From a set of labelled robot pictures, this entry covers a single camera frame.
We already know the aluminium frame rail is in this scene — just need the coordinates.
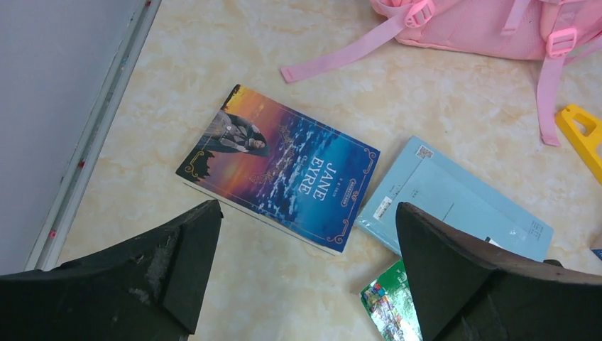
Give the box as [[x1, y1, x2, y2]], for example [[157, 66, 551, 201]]
[[24, 0, 161, 271]]

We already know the light blue notebook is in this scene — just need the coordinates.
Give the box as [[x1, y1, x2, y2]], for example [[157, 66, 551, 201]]
[[355, 136, 554, 261]]

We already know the green picture book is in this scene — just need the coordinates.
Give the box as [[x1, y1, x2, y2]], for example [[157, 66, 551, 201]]
[[359, 260, 423, 341]]

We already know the Jane Eyre book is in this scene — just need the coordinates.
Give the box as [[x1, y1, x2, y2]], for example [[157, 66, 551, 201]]
[[176, 85, 380, 254]]

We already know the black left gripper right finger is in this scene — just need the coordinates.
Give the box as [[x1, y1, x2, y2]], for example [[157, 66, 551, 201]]
[[396, 202, 601, 340]]

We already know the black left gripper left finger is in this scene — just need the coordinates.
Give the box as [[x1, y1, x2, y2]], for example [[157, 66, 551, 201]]
[[1, 200, 223, 340]]

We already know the pink student backpack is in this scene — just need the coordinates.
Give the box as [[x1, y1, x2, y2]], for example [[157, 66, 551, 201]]
[[280, 0, 601, 146]]

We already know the yellow toy triangle block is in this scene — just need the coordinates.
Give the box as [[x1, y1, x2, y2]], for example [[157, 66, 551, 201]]
[[555, 104, 601, 183]]

